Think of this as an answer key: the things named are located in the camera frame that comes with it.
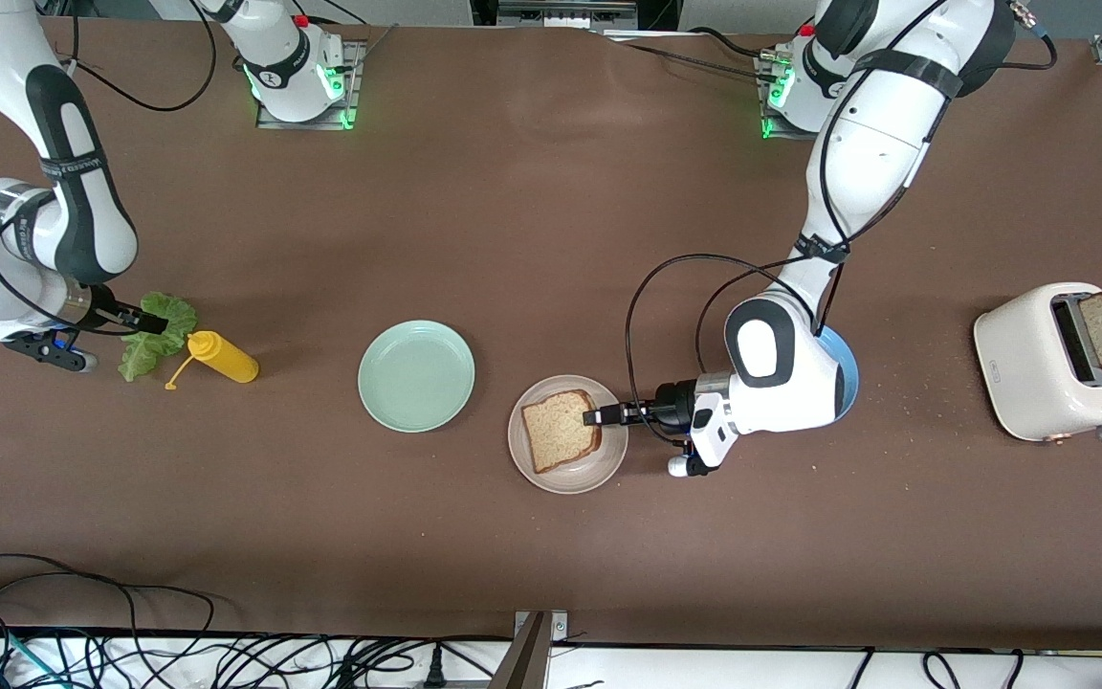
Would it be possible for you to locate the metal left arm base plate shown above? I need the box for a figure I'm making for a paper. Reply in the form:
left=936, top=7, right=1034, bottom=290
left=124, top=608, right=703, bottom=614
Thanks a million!
left=759, top=53, right=834, bottom=143

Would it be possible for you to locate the white toaster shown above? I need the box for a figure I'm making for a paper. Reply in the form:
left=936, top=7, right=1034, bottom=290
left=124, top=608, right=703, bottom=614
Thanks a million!
left=973, top=282, right=1102, bottom=444

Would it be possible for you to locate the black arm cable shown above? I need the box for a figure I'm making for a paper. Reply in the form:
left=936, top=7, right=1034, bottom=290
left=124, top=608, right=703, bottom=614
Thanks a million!
left=625, top=0, right=1059, bottom=422
left=0, top=0, right=217, bottom=338

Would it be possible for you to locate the grey thin cable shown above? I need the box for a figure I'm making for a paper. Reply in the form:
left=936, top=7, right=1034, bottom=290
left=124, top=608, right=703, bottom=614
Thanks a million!
left=348, top=23, right=401, bottom=76

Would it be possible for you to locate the grey and black equipment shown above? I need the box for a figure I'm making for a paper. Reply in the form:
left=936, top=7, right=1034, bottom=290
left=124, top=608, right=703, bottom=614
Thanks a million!
left=472, top=0, right=681, bottom=32

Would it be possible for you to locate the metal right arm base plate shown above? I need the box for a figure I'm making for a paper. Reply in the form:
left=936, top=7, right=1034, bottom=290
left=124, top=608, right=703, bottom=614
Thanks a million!
left=255, top=40, right=366, bottom=131

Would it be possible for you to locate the blue plate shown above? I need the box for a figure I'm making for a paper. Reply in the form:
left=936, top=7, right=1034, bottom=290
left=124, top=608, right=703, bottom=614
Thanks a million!
left=814, top=325, right=860, bottom=422

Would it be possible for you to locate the light green plate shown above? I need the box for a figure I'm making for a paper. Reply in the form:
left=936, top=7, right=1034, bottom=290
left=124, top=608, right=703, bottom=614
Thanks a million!
left=357, top=320, right=476, bottom=433

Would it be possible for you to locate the grey metal bracket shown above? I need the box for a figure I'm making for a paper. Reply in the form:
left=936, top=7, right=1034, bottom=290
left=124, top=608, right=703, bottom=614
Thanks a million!
left=489, top=610, right=569, bottom=689

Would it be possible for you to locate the beige plate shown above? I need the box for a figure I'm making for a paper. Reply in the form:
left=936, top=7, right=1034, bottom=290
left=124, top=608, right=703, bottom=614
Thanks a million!
left=508, top=374, right=629, bottom=496

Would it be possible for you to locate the black base power cable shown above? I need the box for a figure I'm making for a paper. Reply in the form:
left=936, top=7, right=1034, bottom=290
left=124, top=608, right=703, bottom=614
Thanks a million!
left=599, top=27, right=786, bottom=85

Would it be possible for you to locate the black looping cable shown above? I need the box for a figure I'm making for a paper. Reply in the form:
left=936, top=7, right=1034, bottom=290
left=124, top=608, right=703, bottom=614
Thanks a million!
left=0, top=553, right=217, bottom=661

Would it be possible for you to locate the green lettuce leaf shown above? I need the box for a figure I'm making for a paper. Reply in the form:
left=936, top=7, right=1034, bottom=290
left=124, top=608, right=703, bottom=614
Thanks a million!
left=118, top=292, right=199, bottom=384

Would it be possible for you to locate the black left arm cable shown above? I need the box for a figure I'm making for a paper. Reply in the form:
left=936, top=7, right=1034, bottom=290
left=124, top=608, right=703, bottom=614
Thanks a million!
left=625, top=0, right=1059, bottom=422

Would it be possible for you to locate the yellow mustard squeeze bottle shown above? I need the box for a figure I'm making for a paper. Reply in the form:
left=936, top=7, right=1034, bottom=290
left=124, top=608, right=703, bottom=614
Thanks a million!
left=165, top=330, right=260, bottom=391

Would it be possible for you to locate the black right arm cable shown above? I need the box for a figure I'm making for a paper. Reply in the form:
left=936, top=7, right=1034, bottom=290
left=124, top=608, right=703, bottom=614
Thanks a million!
left=0, top=0, right=217, bottom=338

